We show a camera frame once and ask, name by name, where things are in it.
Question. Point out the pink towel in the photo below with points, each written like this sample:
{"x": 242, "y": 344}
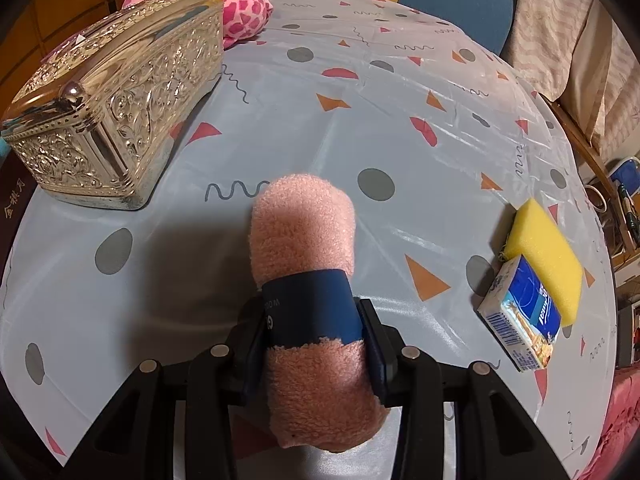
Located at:
{"x": 305, "y": 230}

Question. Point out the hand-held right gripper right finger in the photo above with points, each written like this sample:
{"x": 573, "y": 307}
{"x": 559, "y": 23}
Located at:
{"x": 375, "y": 355}

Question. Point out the wooden bed frame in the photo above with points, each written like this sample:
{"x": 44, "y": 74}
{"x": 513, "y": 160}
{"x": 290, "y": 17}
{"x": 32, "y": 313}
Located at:
{"x": 580, "y": 145}

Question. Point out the red patterned cloth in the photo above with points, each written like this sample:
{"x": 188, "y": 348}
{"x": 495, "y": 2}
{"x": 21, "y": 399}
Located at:
{"x": 620, "y": 420}

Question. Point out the beige striped bed cover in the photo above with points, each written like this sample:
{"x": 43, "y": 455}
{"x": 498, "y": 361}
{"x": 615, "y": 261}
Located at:
{"x": 550, "y": 20}

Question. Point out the dark brown book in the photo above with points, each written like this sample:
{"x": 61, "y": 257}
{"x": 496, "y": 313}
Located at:
{"x": 12, "y": 200}

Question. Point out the blue tissue packet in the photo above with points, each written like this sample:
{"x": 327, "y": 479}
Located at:
{"x": 525, "y": 305}

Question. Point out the silver ornate tissue box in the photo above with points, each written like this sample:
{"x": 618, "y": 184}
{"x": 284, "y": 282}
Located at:
{"x": 125, "y": 95}

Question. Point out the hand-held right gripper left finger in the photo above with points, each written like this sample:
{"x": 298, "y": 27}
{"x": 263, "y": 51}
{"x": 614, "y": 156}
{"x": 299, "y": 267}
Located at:
{"x": 255, "y": 340}

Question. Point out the pink spotted plush toy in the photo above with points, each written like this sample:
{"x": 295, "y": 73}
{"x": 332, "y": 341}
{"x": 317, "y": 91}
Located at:
{"x": 245, "y": 10}

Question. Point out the yellow sponge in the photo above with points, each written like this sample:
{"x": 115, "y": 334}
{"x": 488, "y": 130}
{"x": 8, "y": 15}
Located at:
{"x": 540, "y": 240}

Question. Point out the blue folding chair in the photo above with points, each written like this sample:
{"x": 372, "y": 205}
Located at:
{"x": 625, "y": 175}

